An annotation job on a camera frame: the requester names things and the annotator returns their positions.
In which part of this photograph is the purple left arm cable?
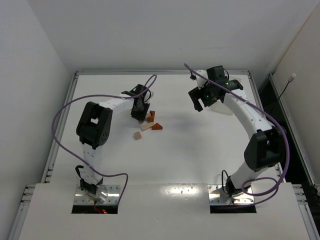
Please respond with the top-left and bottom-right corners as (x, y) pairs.
(51, 73), (158, 208)

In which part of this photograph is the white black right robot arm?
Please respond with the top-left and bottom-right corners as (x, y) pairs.
(186, 65), (290, 197)

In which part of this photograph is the engraved light wood block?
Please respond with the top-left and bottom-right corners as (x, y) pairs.
(140, 122), (156, 132)

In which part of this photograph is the white perforated box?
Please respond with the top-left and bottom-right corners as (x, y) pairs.
(211, 100), (233, 116)

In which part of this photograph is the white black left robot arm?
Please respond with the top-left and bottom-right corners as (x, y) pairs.
(76, 84), (154, 199)

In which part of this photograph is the aluminium table frame rail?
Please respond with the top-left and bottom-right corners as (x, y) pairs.
(17, 71), (319, 240)

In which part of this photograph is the red-brown arch wood block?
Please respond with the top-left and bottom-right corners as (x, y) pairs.
(145, 110), (156, 123)

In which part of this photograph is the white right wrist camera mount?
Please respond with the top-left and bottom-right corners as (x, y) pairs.
(190, 69), (208, 90)

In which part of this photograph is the black cable with white plug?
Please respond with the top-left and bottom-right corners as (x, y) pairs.
(271, 73), (297, 111)

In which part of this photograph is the red-brown triangle wood block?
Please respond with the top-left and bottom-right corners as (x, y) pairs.
(151, 123), (163, 131)

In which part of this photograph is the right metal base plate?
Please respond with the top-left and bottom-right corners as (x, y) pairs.
(207, 184), (256, 206)

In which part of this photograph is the small light wood cube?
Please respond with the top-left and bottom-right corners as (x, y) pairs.
(133, 131), (142, 140)

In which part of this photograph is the red wire under table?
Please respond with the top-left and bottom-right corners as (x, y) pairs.
(93, 202), (108, 215)

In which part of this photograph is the metal base plate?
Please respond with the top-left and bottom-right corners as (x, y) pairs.
(73, 184), (121, 206)
(207, 184), (256, 206)

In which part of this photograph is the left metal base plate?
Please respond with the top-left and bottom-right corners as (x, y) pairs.
(73, 184), (121, 206)

